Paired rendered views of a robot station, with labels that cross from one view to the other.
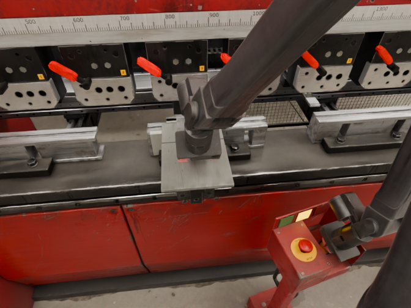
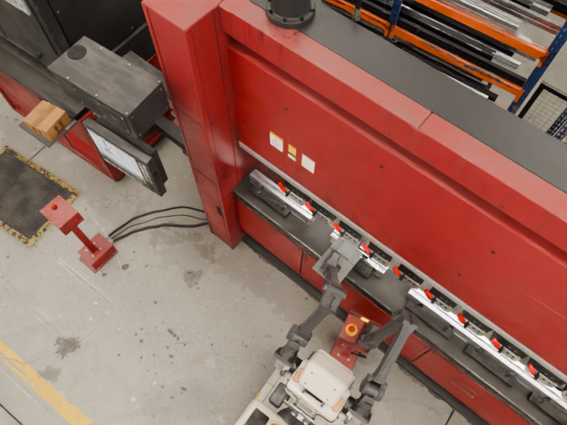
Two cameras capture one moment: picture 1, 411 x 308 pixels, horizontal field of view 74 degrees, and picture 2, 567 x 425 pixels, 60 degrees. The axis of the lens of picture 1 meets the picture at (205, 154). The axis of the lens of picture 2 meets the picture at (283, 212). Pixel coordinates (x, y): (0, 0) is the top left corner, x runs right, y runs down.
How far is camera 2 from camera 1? 2.26 m
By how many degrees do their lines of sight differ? 31
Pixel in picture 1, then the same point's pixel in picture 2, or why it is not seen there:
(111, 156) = (313, 227)
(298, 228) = (359, 322)
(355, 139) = (423, 314)
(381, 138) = (435, 324)
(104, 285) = (278, 262)
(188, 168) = not seen: hidden behind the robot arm
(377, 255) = (439, 390)
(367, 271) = (423, 392)
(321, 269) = (348, 341)
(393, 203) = (370, 338)
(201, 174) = not seen: hidden behind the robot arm
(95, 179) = (299, 234)
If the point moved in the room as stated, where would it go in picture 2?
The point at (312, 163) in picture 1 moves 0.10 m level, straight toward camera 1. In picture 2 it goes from (391, 304) to (375, 309)
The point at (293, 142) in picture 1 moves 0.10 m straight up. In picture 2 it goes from (396, 288) to (401, 283)
